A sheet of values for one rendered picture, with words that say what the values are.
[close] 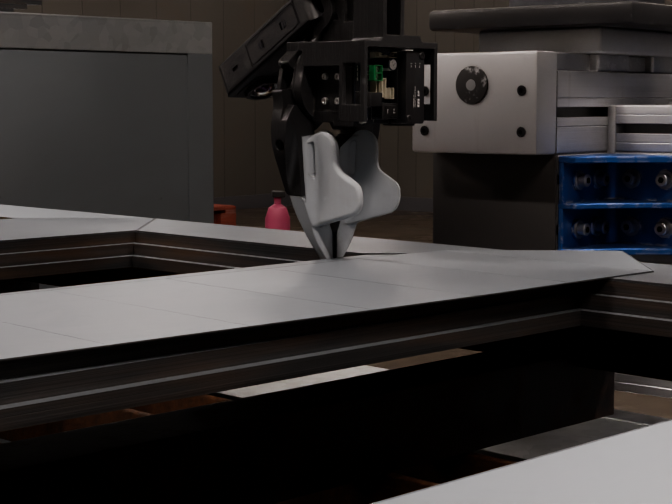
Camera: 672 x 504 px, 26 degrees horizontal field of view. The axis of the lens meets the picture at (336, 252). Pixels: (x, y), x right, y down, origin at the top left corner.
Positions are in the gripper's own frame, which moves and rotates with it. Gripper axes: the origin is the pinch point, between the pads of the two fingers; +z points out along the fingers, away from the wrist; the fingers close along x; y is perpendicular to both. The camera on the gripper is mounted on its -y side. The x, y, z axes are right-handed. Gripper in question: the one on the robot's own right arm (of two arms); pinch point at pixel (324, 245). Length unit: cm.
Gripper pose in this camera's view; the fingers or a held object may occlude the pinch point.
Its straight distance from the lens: 100.7
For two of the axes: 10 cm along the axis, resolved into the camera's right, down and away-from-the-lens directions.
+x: 7.1, -0.7, 7.0
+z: 0.0, 9.9, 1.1
